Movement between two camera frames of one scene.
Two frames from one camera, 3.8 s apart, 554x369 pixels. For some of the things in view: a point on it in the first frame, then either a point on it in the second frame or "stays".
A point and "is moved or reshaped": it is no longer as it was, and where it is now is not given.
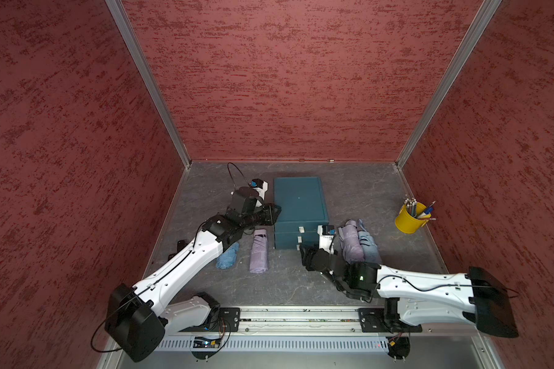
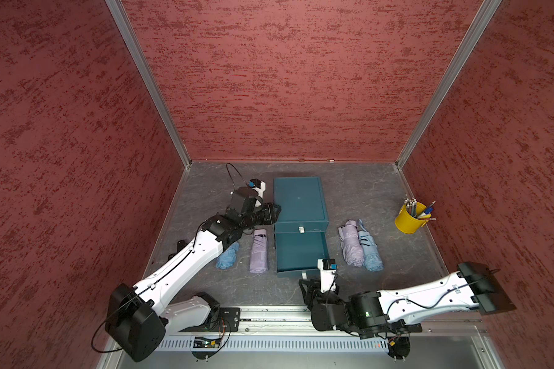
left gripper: (270, 217) stays
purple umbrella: (258, 257) stays
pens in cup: (411, 204) stays
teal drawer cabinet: (303, 207) is moved or reshaped
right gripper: (306, 258) -> (311, 288)
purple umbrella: (350, 242) stays
